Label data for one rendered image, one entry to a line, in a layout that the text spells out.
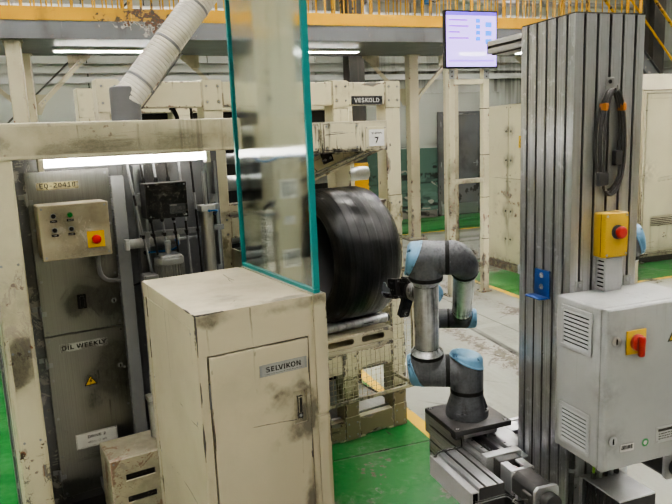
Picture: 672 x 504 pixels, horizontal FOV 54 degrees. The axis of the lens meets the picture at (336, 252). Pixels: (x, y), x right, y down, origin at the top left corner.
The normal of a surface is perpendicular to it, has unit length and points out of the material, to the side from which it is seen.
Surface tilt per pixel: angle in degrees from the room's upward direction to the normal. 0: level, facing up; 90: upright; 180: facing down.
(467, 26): 90
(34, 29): 90
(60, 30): 90
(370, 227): 60
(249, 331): 90
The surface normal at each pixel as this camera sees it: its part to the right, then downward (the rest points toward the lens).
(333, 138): 0.51, 0.13
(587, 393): -0.94, 0.10
